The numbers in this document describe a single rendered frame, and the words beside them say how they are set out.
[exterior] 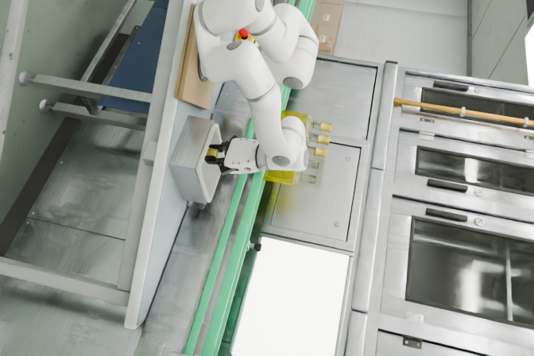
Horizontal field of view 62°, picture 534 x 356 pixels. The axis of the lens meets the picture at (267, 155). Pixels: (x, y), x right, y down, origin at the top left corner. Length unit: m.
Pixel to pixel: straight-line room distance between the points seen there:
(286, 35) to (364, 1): 6.08
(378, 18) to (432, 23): 0.76
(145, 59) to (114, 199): 0.55
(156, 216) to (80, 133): 0.86
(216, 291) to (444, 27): 6.11
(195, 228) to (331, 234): 0.49
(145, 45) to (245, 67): 0.90
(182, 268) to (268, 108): 0.60
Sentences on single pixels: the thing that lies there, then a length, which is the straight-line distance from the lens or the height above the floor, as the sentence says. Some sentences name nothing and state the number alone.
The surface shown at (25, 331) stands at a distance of 1.77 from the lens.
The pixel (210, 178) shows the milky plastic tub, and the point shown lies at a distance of 1.45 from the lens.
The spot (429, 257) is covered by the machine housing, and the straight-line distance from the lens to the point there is 1.73.
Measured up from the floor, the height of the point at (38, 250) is 0.21.
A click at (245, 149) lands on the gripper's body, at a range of 1.27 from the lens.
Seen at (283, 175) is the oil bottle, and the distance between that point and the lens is 1.56.
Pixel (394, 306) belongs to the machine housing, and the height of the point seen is 1.48.
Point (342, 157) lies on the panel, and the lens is 1.79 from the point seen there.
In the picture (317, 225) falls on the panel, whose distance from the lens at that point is 1.65.
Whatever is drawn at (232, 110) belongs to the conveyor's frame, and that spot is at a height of 0.82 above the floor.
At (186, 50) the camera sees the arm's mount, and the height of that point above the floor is 0.76.
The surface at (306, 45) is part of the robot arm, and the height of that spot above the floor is 1.06.
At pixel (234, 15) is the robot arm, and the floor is 0.92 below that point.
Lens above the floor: 1.19
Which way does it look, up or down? 8 degrees down
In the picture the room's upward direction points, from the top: 101 degrees clockwise
